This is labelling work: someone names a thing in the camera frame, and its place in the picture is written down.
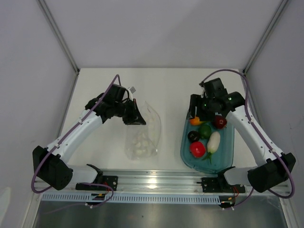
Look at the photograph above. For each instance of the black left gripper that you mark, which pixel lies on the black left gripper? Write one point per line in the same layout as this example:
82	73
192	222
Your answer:
135	117

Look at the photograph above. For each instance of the aluminium corner post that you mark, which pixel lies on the aluminium corner post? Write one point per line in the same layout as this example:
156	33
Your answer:
57	33
271	25

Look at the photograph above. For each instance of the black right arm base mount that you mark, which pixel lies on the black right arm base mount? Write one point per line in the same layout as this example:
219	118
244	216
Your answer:
219	185

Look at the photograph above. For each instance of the left aluminium corner post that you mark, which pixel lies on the left aluminium corner post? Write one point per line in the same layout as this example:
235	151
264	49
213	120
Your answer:
57	33

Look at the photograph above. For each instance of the red tomato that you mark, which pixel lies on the red tomato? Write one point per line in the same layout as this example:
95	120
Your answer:
197	149

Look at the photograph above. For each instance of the white eggplant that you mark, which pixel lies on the white eggplant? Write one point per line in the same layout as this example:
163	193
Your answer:
212	145

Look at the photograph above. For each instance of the orange fruit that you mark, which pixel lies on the orange fruit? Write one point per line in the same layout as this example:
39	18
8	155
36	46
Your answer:
196	121

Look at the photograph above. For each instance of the dark red apple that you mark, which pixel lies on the dark red apple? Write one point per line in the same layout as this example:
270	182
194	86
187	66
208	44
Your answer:
219	122

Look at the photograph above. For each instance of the right aluminium corner post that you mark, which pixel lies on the right aluminium corner post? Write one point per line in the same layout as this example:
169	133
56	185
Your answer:
271	25

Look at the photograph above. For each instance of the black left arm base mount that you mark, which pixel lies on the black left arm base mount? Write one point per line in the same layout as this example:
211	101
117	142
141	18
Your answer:
100	182

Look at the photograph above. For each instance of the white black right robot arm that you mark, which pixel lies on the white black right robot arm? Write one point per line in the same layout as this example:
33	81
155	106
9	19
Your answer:
273	166

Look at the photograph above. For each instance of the dark purple plum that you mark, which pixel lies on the dark purple plum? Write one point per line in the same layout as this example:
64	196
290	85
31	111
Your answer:
193	136

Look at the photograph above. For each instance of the aluminium front rail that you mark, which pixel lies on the aluminium front rail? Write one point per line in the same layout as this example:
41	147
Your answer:
154	182

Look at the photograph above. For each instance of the clear zip top bag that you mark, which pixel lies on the clear zip top bag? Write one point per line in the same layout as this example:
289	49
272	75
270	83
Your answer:
142	141

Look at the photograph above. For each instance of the white slotted cable duct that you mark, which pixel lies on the white slotted cable duct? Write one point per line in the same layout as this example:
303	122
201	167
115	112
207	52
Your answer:
132	198

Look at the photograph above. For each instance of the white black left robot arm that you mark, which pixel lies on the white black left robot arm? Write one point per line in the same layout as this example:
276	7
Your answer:
51	163

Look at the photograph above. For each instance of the teal plastic tray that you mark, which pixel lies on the teal plastic tray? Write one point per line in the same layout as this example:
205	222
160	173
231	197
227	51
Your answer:
206	148

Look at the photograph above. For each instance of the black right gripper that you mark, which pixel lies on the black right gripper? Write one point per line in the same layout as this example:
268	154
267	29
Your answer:
195	100

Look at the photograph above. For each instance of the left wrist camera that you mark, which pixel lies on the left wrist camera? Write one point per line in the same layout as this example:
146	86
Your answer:
132	90

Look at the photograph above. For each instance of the green lime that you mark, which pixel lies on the green lime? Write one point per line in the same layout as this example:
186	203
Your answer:
205	131

